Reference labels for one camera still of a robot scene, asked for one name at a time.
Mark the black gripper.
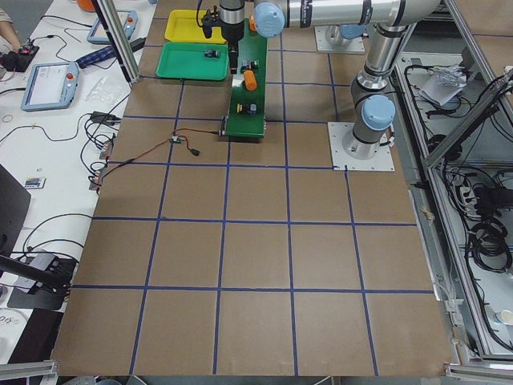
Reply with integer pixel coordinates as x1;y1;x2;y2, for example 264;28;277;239
222;21;244;75

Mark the plain orange cylinder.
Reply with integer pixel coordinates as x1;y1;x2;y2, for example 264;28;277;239
243;71;257;91

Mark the orange cylinder with white print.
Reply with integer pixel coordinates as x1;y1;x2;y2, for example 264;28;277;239
248;14;257;31

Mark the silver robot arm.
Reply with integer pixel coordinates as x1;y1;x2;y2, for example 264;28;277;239
253;0;439;90
343;24;415;160

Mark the green plastic tray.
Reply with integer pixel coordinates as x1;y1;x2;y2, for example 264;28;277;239
156;42;228;81

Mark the green conveyor belt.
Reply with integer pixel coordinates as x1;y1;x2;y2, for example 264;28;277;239
219;18;268;139

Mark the yellow plastic tray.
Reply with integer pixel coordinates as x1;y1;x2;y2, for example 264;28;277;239
164;10;226;44

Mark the black power adapter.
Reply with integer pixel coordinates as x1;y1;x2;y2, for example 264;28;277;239
130;38;146;52

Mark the teach pendant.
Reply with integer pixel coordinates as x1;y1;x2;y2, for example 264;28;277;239
86;10;139;45
21;62;79;112

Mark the blue folded umbrella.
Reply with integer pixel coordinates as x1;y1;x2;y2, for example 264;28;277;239
75;46;115;69

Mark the orange round object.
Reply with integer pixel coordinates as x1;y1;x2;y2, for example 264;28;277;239
76;0;95;12

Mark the red black power cable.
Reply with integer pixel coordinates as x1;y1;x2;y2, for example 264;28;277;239
99;127;221;177

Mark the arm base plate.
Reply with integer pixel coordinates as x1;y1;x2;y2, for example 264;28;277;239
328;122;395;172
314;24;366;55

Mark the aluminium frame post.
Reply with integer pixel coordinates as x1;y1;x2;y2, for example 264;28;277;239
92;0;140;84

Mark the black cable bundle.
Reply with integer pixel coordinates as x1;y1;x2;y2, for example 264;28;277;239
464;218;511;274

